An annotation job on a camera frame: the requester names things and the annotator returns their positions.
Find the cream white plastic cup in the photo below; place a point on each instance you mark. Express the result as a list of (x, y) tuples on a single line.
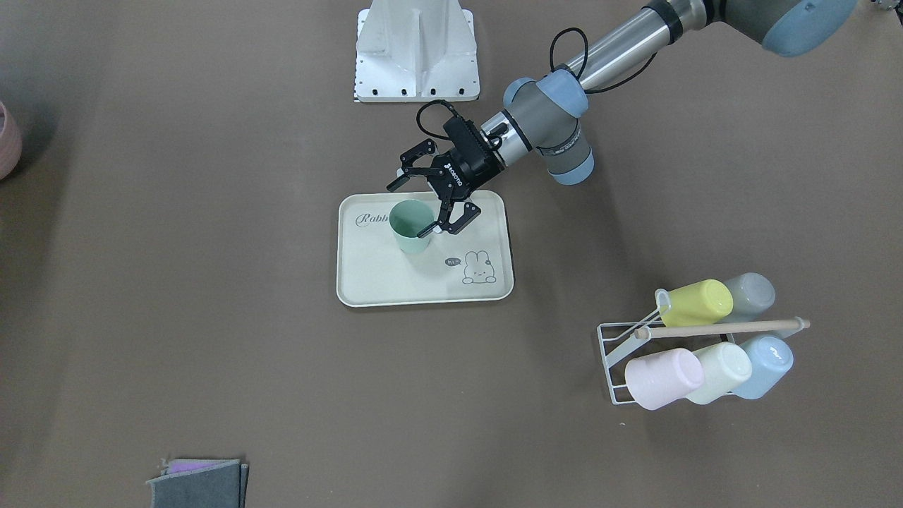
[(725, 367)]

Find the yellow plastic cup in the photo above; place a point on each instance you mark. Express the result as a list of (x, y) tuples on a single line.
[(702, 303)]

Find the green plastic cup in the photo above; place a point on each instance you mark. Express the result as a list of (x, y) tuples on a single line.
[(411, 223)]

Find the light blue plastic cup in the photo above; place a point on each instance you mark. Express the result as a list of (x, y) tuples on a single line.
[(771, 359)]

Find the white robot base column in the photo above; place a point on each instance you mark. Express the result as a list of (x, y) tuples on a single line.
[(416, 51)]

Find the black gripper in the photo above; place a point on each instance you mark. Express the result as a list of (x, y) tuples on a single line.
[(463, 171)]

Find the pink plastic cup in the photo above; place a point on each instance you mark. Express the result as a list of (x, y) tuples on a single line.
[(661, 378)]

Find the white plastic tray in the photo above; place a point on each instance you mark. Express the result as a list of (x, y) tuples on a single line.
[(372, 270)]

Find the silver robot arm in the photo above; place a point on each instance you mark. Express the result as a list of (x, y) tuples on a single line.
[(543, 116)]

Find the pink bowl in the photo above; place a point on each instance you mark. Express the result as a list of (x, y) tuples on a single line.
[(11, 142)]

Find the dark wallet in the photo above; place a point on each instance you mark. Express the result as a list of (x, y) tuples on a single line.
[(200, 483)]

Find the grey plastic cup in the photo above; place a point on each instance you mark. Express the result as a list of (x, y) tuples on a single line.
[(752, 295)]

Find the white wire cup rack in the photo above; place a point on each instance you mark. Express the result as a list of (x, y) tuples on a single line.
[(620, 342)]

